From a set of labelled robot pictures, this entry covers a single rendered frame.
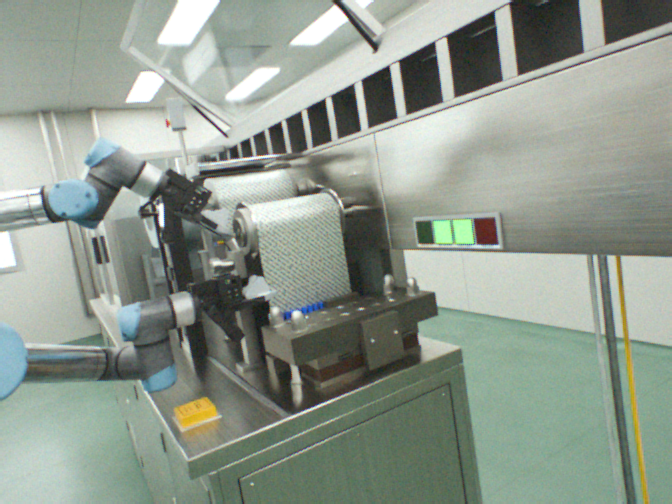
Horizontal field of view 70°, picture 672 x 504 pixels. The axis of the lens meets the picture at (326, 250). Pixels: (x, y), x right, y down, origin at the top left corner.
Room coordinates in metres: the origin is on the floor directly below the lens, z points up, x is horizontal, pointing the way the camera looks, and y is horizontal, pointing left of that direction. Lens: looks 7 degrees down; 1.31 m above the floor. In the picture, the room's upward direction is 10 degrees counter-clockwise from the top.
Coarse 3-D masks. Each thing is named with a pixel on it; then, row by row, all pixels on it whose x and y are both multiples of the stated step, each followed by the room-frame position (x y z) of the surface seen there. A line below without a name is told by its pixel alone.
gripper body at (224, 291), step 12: (216, 276) 1.13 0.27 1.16; (228, 276) 1.12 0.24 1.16; (192, 288) 1.06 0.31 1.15; (204, 288) 1.07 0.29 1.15; (216, 288) 1.08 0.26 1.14; (228, 288) 1.09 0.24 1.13; (240, 288) 1.10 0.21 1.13; (204, 300) 1.08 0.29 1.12; (216, 300) 1.08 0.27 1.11; (228, 300) 1.07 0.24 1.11; (240, 300) 1.09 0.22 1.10; (228, 312) 1.08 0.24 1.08
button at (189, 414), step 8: (200, 400) 0.98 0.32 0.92; (208, 400) 0.97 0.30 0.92; (176, 408) 0.96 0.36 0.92; (184, 408) 0.95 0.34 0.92; (192, 408) 0.95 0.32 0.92; (200, 408) 0.94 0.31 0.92; (208, 408) 0.93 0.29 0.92; (176, 416) 0.95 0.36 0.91; (184, 416) 0.91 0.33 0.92; (192, 416) 0.92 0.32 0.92; (200, 416) 0.92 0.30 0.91; (208, 416) 0.93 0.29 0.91; (184, 424) 0.91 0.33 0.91; (192, 424) 0.91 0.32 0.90
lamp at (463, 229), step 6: (456, 222) 1.01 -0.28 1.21; (462, 222) 0.99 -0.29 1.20; (468, 222) 0.98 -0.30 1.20; (456, 228) 1.01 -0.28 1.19; (462, 228) 0.99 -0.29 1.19; (468, 228) 0.98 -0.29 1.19; (456, 234) 1.01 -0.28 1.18; (462, 234) 1.00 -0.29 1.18; (468, 234) 0.98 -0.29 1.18; (456, 240) 1.01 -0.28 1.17; (462, 240) 1.00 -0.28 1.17; (468, 240) 0.98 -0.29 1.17
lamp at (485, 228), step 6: (480, 222) 0.95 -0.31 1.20; (486, 222) 0.94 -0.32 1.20; (492, 222) 0.92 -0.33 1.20; (480, 228) 0.95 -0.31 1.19; (486, 228) 0.94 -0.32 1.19; (492, 228) 0.93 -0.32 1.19; (480, 234) 0.95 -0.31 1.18; (486, 234) 0.94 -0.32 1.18; (492, 234) 0.93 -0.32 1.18; (480, 240) 0.96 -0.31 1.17; (486, 240) 0.94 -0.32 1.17; (492, 240) 0.93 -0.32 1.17
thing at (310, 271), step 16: (304, 240) 1.22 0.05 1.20; (320, 240) 1.24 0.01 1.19; (336, 240) 1.26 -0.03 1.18; (272, 256) 1.17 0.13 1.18; (288, 256) 1.19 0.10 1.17; (304, 256) 1.21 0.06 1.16; (320, 256) 1.23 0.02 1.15; (336, 256) 1.26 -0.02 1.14; (272, 272) 1.17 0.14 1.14; (288, 272) 1.19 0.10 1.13; (304, 272) 1.21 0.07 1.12; (320, 272) 1.23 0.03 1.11; (336, 272) 1.25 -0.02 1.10; (272, 288) 1.16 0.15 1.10; (288, 288) 1.18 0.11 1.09; (304, 288) 1.20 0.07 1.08; (320, 288) 1.23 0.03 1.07; (336, 288) 1.25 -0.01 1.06; (272, 304) 1.16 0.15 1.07; (288, 304) 1.18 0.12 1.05; (304, 304) 1.20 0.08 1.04
